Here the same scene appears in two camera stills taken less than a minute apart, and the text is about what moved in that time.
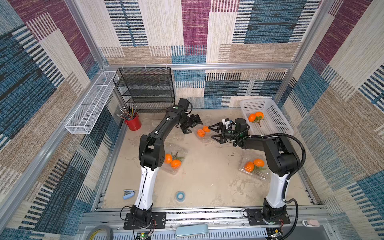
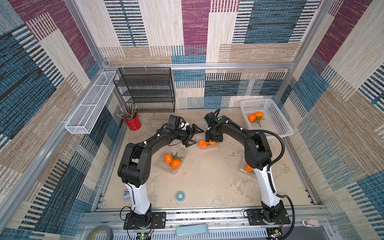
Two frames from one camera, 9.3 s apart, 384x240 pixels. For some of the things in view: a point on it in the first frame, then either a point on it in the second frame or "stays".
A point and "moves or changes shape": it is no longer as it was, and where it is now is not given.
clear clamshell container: (204, 134) moves or changes shape
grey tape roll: (95, 229) stays
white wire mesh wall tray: (84, 116) stays
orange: (260, 114) stays
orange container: (201, 133) moves or changes shape
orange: (251, 117) stays
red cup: (135, 124) stays
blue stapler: (128, 194) stays
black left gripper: (195, 122) -> (195, 127)
